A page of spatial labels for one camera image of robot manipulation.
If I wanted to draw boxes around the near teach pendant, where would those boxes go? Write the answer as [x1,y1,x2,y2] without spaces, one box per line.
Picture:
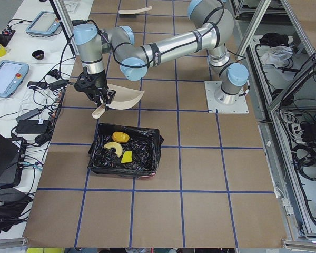
[0,60,29,98]

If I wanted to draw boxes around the far teach pendant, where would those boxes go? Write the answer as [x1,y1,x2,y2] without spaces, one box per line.
[25,11,60,37]

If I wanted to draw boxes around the green yellow sponge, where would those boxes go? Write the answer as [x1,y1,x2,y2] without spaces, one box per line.
[121,151,133,164]

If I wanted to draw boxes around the beige plastic dustpan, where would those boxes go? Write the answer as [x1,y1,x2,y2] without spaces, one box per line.
[92,83,145,119]

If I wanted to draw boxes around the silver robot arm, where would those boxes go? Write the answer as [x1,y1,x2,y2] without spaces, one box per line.
[73,1,249,110]

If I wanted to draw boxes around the white crumpled cloth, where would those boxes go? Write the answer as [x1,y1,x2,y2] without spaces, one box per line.
[260,46,293,67]

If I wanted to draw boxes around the black laptop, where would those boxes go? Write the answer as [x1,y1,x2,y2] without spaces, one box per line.
[0,135,26,189]

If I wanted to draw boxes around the toy croissant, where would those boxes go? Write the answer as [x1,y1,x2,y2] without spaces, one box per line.
[103,142,123,158]

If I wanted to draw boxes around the aluminium frame post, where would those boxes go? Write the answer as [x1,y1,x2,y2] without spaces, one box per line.
[50,0,78,56]

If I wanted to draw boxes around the beige hand brush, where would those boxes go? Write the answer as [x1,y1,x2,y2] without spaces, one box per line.
[118,6,152,17]

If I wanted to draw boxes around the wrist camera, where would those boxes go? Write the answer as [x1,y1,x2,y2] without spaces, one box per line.
[74,72,89,92]

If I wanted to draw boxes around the black power brick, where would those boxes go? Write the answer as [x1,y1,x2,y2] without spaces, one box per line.
[15,119,51,134]

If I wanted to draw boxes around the black lined trash bin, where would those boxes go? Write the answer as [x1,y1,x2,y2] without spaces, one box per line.
[87,123,164,177]

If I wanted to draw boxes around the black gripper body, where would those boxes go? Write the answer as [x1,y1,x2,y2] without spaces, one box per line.
[84,70,108,102]

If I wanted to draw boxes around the teach pendant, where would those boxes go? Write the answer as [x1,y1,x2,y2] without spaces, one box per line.
[25,11,60,37]
[0,60,29,98]

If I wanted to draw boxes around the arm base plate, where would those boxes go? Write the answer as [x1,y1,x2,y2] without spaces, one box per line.
[204,81,249,114]

